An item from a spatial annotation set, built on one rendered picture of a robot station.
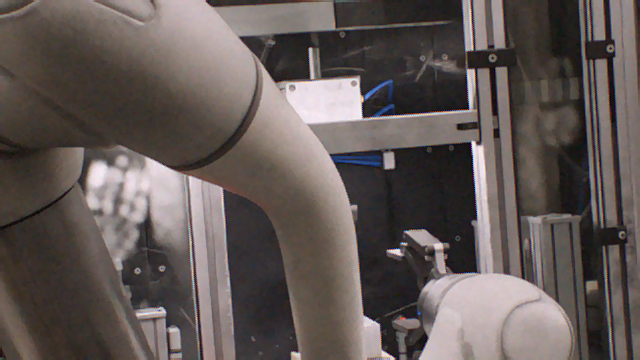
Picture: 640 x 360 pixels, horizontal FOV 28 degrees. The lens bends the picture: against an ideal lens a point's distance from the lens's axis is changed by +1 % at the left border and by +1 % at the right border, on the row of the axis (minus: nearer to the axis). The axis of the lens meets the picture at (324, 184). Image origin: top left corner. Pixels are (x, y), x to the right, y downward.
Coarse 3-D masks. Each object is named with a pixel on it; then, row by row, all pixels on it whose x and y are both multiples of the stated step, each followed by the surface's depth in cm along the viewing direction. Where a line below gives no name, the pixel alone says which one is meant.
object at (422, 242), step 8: (408, 232) 145; (416, 232) 145; (424, 232) 145; (408, 240) 145; (416, 240) 142; (424, 240) 142; (432, 240) 141; (416, 248) 142; (424, 248) 138; (432, 248) 137; (448, 248) 137; (424, 256) 139
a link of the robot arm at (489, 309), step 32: (480, 288) 117; (512, 288) 115; (448, 320) 118; (480, 320) 113; (512, 320) 111; (544, 320) 112; (448, 352) 116; (480, 352) 113; (512, 352) 111; (544, 352) 111
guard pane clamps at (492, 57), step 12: (504, 48) 176; (516, 48) 176; (588, 48) 178; (600, 48) 179; (612, 48) 179; (468, 60) 175; (480, 60) 175; (492, 60) 175; (504, 60) 176; (516, 60) 176; (600, 228) 180; (612, 228) 180; (624, 228) 180; (600, 240) 180; (612, 240) 180; (624, 240) 180
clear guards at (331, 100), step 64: (256, 0) 168; (320, 0) 170; (384, 0) 172; (448, 0) 174; (512, 0) 176; (576, 0) 178; (320, 64) 170; (384, 64) 172; (448, 64) 174; (576, 64) 178; (320, 128) 171; (384, 128) 173; (448, 128) 175; (512, 128) 177; (576, 128) 179; (128, 192) 165; (576, 192) 179; (128, 256) 166; (192, 256) 168; (576, 256) 179; (192, 320) 168; (576, 320) 180
